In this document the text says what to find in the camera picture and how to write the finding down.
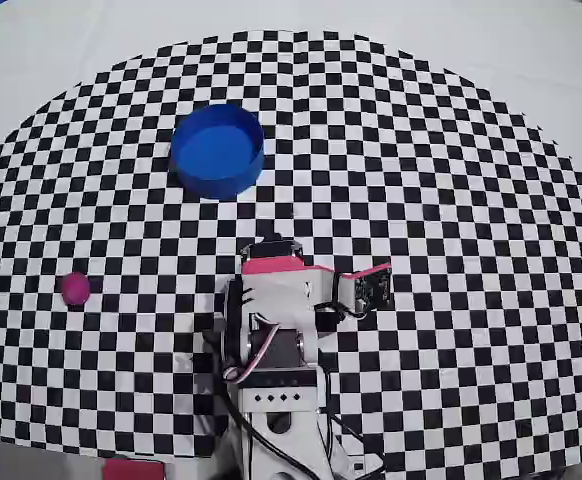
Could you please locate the pink faceted ball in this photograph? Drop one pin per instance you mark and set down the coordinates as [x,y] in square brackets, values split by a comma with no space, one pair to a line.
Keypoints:
[75,289]

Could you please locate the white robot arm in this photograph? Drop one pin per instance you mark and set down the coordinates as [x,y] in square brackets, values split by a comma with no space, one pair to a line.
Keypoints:
[278,400]

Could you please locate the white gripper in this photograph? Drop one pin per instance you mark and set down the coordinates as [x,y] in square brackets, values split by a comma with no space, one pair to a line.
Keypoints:
[270,251]

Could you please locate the red flat object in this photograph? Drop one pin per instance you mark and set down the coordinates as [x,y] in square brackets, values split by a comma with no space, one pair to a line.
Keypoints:
[133,471]

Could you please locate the black white checkerboard mat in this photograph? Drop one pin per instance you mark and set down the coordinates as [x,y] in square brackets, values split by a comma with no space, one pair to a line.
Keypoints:
[421,200]

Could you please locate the white table cover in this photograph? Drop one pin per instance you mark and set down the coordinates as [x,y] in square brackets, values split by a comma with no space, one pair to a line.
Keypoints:
[71,50]

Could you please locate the wrist camera on pink mount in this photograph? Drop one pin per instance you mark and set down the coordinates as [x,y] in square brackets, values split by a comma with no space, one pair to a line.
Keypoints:
[373,290]

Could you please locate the blue round box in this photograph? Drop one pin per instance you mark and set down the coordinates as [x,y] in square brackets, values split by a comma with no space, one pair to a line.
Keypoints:
[216,150]

